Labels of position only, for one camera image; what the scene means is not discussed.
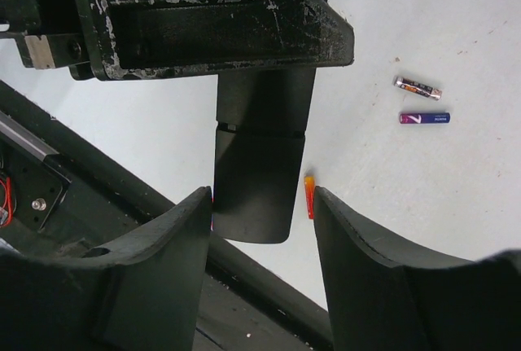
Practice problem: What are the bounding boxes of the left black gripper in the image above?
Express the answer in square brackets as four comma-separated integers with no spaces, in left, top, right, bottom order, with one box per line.
[1,0,89,70]

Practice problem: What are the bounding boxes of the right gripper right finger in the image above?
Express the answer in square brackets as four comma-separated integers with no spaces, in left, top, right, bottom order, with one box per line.
[314,187,520,350]

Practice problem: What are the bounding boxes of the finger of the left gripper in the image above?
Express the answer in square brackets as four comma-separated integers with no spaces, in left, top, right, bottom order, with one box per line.
[75,0,355,81]

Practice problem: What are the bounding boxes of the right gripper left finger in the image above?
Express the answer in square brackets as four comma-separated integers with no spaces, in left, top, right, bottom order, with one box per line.
[1,186,212,350]

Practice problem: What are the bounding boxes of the black remote control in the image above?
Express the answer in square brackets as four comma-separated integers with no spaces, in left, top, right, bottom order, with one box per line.
[211,0,335,245]

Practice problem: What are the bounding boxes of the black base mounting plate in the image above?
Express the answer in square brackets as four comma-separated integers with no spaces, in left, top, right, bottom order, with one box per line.
[1,84,333,350]

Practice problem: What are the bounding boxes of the red orange AAA battery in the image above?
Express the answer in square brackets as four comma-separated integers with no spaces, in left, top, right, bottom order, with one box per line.
[304,173,316,220]

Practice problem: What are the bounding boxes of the purple blue AAA battery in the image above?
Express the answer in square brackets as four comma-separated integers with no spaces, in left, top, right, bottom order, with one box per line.
[399,112,451,125]

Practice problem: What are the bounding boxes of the silver black AAA battery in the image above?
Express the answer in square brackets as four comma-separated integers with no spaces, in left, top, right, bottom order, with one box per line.
[393,76,442,101]

